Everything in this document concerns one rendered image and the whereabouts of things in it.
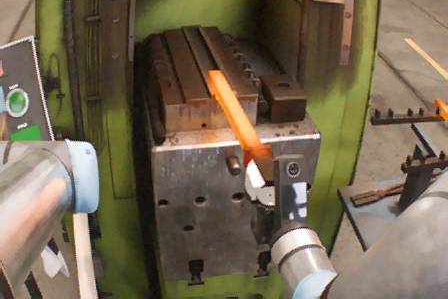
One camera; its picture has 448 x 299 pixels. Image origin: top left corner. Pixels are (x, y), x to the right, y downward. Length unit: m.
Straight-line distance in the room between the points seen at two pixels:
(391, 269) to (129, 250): 1.29
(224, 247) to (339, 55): 0.58
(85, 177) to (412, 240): 0.31
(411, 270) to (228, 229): 0.97
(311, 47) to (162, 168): 0.48
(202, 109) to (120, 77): 0.23
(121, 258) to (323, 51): 0.87
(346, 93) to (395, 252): 1.08
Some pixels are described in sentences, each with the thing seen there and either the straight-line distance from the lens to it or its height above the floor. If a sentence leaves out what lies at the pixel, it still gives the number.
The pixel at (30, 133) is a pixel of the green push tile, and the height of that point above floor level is 1.03.
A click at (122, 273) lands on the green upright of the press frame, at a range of 1.70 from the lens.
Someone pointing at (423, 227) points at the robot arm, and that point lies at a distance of 0.40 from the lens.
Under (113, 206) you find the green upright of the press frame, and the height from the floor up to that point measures 0.59.
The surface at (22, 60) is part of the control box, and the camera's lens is 1.02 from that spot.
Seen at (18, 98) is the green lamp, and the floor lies 1.10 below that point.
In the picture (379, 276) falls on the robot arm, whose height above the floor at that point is 1.27.
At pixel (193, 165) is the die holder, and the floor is 0.87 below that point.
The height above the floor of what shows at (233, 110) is 1.02.
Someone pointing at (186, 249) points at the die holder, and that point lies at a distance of 1.34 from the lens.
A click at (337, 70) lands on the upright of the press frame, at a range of 1.40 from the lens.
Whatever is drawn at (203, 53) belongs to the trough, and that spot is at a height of 0.99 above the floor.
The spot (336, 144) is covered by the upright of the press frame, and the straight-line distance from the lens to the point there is 1.52.
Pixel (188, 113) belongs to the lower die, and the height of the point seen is 0.96.
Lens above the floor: 1.55
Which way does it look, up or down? 32 degrees down
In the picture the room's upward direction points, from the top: 3 degrees clockwise
